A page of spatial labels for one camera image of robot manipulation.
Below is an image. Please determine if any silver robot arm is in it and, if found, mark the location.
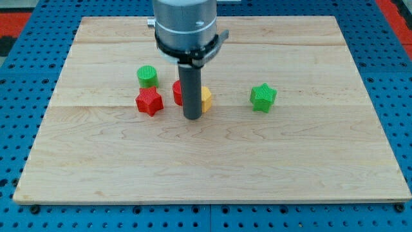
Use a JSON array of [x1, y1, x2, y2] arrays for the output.
[[152, 0, 219, 64]]

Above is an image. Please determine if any red round block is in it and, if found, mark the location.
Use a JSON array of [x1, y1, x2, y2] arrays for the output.
[[172, 80, 183, 106]]

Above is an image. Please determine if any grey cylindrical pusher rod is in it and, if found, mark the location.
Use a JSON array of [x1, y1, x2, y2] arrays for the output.
[[178, 64, 202, 120]]

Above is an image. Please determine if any black clamp ring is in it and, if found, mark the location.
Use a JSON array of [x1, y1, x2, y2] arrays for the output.
[[154, 29, 230, 68]]

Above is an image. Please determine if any wooden board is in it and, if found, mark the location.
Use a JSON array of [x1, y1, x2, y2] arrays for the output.
[[13, 16, 411, 205]]

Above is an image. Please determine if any yellow hexagon block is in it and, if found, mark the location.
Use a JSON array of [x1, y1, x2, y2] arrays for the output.
[[201, 86, 212, 113]]

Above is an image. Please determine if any green star block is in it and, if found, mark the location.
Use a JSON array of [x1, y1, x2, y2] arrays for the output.
[[250, 83, 277, 113]]

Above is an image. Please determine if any green cylinder block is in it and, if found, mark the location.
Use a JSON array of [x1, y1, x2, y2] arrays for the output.
[[136, 65, 158, 88]]

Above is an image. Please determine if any red star block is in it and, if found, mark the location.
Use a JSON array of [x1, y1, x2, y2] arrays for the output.
[[135, 86, 164, 117]]

